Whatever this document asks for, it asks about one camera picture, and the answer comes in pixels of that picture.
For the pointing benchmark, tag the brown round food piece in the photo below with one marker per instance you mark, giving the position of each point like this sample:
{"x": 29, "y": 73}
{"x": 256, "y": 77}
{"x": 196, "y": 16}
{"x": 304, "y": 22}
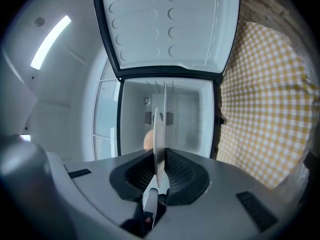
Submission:
{"x": 148, "y": 139}

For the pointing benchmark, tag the white plate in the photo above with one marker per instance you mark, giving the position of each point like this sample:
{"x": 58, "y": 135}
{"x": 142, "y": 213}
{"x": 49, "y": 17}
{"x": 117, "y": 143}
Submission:
{"x": 159, "y": 139}

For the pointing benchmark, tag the round ceiling smoke detector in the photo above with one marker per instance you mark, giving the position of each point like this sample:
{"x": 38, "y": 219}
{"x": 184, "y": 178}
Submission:
{"x": 39, "y": 21}

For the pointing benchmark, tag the round table with checkered cloth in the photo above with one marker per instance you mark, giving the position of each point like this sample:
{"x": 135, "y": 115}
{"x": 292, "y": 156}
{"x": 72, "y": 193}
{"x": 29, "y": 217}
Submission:
{"x": 262, "y": 104}

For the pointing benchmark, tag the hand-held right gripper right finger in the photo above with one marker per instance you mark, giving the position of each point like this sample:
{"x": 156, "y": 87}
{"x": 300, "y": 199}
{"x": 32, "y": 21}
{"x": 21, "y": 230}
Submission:
{"x": 225, "y": 196}

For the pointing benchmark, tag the white window blinds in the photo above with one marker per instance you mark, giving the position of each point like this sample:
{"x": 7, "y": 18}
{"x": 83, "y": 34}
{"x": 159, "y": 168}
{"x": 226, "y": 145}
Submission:
{"x": 106, "y": 109}

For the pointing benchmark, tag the black mini fridge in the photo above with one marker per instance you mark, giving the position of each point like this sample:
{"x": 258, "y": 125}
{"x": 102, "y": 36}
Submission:
{"x": 162, "y": 34}

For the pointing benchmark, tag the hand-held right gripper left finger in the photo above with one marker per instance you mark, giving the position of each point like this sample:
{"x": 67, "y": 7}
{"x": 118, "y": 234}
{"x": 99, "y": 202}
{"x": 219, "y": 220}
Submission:
{"x": 100, "y": 184}

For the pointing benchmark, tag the white ceiling light bar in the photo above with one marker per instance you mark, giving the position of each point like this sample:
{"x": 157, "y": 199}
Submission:
{"x": 50, "y": 42}

